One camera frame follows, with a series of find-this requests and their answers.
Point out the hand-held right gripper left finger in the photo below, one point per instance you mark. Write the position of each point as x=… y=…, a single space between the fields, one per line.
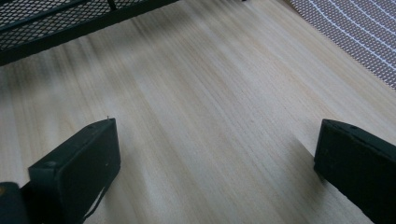
x=77 y=168

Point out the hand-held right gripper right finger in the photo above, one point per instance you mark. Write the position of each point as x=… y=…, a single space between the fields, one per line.
x=358 y=165

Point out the white mesh mat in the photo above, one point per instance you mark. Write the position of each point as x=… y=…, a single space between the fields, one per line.
x=355 y=31

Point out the black metal mesh rack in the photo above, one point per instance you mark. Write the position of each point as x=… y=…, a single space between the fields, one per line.
x=37 y=28

